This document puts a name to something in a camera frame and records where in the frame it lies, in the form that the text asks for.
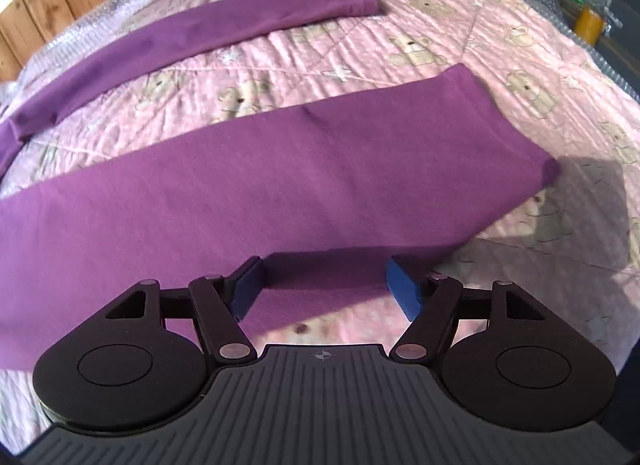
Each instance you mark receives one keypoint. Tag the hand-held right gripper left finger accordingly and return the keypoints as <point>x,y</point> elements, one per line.
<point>248,284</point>

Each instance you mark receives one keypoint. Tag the wooden headboard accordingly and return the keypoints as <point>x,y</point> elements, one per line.
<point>47,2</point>

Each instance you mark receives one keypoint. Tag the orange bottle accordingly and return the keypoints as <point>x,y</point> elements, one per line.
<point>589,24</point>

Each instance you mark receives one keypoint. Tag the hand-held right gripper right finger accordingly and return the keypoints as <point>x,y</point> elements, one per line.
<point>403,290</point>

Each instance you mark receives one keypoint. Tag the purple long-sleeved shirt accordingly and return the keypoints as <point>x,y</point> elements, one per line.
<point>280,185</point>

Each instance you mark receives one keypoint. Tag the pink bear print blanket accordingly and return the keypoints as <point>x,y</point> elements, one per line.
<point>425,60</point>

